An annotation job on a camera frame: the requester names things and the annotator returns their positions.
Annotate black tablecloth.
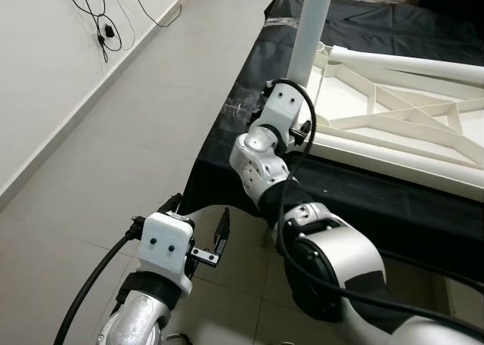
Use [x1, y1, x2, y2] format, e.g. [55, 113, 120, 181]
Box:
[181, 0, 484, 285]

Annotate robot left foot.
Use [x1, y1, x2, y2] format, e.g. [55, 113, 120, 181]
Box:
[163, 332, 191, 345]

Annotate black power adapter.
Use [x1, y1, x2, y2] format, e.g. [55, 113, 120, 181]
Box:
[102, 23, 120, 45]

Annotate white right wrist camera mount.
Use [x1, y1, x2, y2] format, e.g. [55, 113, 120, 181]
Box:
[250, 79, 307, 141]

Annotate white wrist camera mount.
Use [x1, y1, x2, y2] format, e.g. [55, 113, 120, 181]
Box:
[140, 213, 196, 294]
[250, 79, 307, 141]

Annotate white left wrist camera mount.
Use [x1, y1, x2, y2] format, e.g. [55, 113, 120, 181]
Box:
[140, 213, 196, 294]

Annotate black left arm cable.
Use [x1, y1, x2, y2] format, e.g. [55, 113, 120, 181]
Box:
[53, 220, 148, 345]

